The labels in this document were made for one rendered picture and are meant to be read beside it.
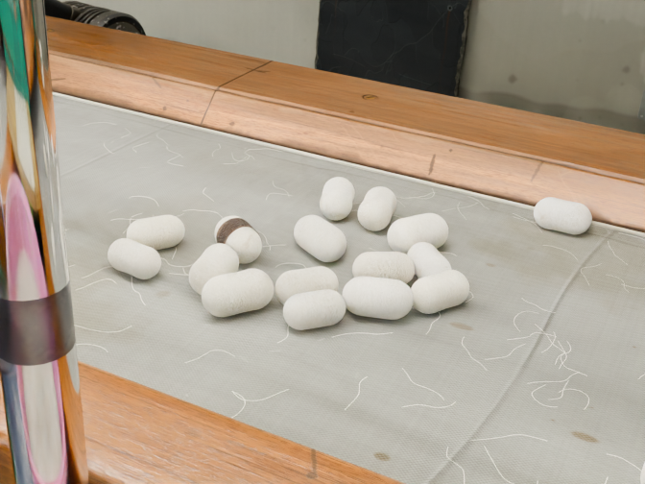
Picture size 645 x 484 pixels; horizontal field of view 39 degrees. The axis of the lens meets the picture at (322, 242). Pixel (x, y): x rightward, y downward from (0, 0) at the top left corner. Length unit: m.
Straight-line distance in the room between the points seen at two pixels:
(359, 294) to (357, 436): 0.09
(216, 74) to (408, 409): 0.40
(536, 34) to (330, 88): 1.87
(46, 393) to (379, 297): 0.21
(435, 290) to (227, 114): 0.28
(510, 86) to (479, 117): 1.93
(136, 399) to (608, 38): 2.24
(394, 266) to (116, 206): 0.19
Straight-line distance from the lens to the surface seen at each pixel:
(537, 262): 0.53
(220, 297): 0.44
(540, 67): 2.57
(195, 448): 0.34
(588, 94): 2.57
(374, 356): 0.43
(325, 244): 0.49
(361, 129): 0.64
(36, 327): 0.27
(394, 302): 0.45
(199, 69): 0.74
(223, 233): 0.50
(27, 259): 0.26
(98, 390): 0.37
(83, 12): 1.39
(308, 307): 0.44
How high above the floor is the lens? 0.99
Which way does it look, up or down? 28 degrees down
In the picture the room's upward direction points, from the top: 3 degrees clockwise
